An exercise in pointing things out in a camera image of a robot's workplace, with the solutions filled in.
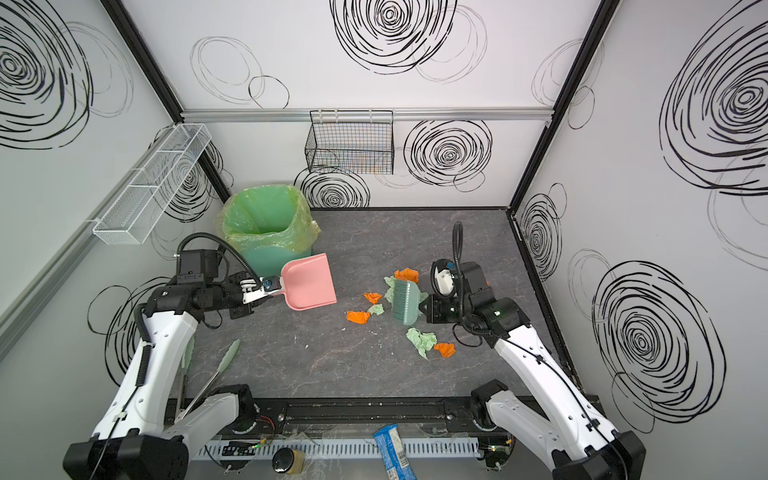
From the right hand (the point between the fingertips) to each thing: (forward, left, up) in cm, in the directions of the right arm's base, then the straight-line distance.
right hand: (417, 308), depth 73 cm
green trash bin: (+12, +39, +4) cm, 41 cm away
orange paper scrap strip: (+12, +12, -17) cm, 24 cm away
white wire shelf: (+16, +70, +16) cm, 73 cm away
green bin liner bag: (+35, +49, -3) cm, 60 cm away
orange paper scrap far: (+21, +1, -17) cm, 27 cm away
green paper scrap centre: (+14, +7, -18) cm, 24 cm away
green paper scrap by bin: (+9, +11, -18) cm, 23 cm away
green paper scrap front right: (-2, -3, -17) cm, 18 cm away
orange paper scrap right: (+6, +17, -18) cm, 25 cm away
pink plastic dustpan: (+8, +29, -2) cm, 30 cm away
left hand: (+6, +39, +1) cm, 40 cm away
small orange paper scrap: (-4, -9, -17) cm, 20 cm away
